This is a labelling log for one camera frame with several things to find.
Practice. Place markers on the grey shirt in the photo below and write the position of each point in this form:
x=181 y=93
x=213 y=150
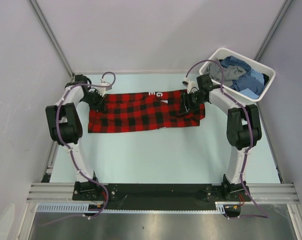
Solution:
x=221 y=72

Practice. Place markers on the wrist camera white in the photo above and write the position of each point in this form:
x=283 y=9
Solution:
x=103 y=87
x=191 y=86

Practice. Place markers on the white plastic bin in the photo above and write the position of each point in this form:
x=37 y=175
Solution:
x=222 y=53

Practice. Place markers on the blue checked shirt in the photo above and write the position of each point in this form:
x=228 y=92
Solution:
x=231 y=60

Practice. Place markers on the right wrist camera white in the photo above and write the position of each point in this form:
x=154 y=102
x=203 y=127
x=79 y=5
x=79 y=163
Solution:
x=191 y=86

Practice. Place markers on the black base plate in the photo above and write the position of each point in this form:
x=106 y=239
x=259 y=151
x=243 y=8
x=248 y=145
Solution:
x=163 y=197

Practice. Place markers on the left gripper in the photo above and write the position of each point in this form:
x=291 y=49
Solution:
x=99 y=106

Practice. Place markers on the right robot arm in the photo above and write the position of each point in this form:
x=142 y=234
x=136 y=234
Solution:
x=243 y=130

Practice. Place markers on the red black plaid shirt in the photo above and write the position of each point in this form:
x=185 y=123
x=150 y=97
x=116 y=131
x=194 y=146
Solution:
x=135 y=112

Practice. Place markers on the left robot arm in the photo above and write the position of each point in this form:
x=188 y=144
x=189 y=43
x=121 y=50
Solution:
x=66 y=129

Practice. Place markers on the light blue shirt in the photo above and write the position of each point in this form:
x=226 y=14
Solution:
x=251 y=84

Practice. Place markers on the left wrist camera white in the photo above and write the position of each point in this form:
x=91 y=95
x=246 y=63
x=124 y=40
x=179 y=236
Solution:
x=103 y=87

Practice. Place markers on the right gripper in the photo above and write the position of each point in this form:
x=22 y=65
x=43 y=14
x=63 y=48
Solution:
x=186 y=105

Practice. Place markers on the aluminium frame rail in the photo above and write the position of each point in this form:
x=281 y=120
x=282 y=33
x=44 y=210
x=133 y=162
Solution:
x=261 y=193

